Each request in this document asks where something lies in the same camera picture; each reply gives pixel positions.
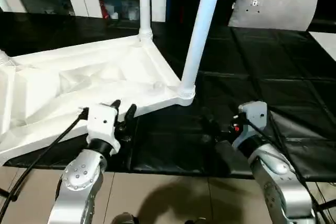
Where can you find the white plastic table top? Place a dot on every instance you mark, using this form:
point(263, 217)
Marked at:
point(79, 82)

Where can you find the white plastic table leg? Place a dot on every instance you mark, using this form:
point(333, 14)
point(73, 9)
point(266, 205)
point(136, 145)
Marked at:
point(6, 57)
point(145, 3)
point(202, 30)

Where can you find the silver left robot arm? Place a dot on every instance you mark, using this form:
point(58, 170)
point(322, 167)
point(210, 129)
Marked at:
point(79, 187)

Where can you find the black work mat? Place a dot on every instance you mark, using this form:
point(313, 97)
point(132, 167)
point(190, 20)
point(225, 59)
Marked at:
point(273, 87)

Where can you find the grey white pillow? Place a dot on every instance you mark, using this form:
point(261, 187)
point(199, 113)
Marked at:
point(273, 6)

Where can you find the white board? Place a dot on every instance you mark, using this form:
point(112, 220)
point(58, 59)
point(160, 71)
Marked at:
point(326, 43)

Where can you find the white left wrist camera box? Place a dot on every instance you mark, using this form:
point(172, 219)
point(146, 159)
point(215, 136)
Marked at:
point(102, 127)

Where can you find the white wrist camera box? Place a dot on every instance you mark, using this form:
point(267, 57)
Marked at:
point(251, 119)
point(102, 127)

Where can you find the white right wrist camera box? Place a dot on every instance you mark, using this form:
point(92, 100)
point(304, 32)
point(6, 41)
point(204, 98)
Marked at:
point(251, 119)

